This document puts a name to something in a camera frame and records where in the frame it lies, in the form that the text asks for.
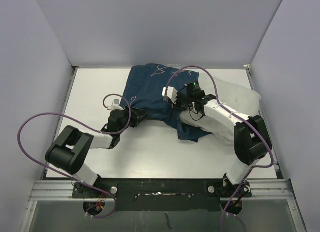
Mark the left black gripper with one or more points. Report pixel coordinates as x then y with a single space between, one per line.
136 116

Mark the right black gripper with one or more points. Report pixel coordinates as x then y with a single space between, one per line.
177 104

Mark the dark blue embroidered pillowcase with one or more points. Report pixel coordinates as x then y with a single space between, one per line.
143 90

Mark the white pillow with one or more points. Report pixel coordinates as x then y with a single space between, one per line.
240 98

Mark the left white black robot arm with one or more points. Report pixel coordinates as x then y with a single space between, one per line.
70 149

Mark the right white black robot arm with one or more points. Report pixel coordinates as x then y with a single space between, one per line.
230 111

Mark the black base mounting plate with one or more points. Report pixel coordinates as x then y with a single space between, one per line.
167 194

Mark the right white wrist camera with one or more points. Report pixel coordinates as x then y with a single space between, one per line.
170 94

